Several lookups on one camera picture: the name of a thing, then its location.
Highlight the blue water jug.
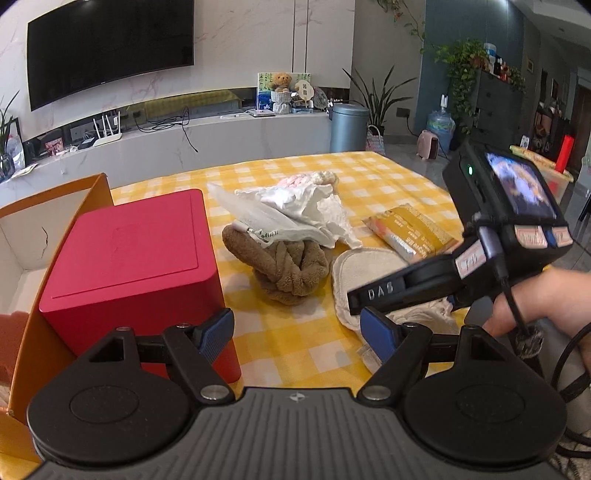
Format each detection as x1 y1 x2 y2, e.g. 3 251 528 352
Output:
426 93 457 151

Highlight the small woven bag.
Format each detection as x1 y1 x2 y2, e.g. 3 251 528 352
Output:
366 124 386 157

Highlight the gold snack packet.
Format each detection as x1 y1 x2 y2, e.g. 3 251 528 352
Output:
362 203 460 265

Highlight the orange cardboard box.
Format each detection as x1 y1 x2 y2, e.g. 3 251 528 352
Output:
0 173 115 464

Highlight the brown teddy bear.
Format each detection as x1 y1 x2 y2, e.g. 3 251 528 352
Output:
270 71 293 114

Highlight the blue and green painting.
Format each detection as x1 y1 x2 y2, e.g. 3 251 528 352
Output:
257 71 312 112

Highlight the long-leaf floor plant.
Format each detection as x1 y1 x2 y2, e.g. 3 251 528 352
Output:
342 65 416 137

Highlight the yellow checkered tablecloth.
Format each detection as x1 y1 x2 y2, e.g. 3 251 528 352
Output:
113 151 555 402

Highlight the pink and white knitted item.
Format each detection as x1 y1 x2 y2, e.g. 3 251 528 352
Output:
277 170 340 190

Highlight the white router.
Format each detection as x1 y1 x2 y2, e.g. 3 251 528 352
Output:
92 111 123 147

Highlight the hanging vine plant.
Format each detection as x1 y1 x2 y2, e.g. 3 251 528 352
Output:
376 0 428 51

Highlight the white plastic bag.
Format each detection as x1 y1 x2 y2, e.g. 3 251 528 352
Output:
208 182 361 250

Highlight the white cloth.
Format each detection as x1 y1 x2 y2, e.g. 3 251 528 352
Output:
358 298 459 376

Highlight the milk tea cup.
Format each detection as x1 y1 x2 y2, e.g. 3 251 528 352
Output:
510 134 578 217

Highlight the round white fan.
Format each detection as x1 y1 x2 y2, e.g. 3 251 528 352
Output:
294 78 315 109

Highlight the black cable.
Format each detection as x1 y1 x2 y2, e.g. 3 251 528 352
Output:
139 106 199 155

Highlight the black wall television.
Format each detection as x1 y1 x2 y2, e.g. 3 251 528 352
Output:
27 0 195 112

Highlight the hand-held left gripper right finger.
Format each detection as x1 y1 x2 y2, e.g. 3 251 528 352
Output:
358 306 522 407

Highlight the pink heater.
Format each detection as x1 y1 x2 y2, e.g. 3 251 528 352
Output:
417 130 440 161

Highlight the person's right hand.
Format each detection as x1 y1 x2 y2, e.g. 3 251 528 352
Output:
482 271 561 339

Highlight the bushy green pot plant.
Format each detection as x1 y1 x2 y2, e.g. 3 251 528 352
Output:
434 39 490 134

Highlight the brown towel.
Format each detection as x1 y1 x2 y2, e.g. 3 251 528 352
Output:
222 224 329 305

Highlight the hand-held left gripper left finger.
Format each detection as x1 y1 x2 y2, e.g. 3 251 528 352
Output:
78 308 236 406

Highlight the white marble tv console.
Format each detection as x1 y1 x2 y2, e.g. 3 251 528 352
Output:
0 111 333 204

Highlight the grey metal trash can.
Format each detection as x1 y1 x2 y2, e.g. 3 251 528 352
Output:
331 102 371 153

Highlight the red box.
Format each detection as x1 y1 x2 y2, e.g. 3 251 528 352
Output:
39 189 243 384

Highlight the cream round pad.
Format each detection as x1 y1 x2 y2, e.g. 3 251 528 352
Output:
331 247 409 332

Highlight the person's right forearm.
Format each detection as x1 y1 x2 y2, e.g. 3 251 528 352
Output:
554 267 591 340

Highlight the green plant in glass vase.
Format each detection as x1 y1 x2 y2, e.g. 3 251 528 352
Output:
0 90 26 181

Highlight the dark cabinet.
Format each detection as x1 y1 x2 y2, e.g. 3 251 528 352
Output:
471 69 527 148

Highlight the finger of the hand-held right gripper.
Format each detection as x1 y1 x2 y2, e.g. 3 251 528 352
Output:
347 255 462 315

